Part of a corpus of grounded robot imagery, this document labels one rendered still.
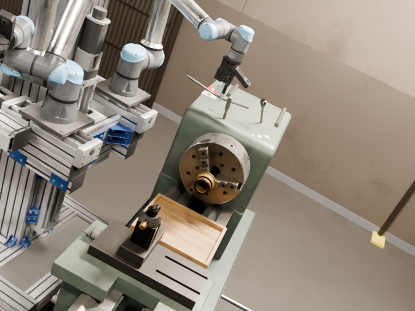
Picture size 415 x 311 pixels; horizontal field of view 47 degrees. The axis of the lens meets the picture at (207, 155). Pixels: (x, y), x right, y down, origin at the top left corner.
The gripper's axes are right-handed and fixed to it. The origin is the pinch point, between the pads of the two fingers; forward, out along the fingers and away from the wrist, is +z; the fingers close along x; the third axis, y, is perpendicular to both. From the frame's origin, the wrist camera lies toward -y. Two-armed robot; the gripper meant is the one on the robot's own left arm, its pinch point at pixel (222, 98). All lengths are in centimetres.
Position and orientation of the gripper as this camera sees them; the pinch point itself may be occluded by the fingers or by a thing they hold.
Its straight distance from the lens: 233.5
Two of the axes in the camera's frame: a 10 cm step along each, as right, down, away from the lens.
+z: -3.6, 8.1, 4.7
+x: -3.0, 3.8, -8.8
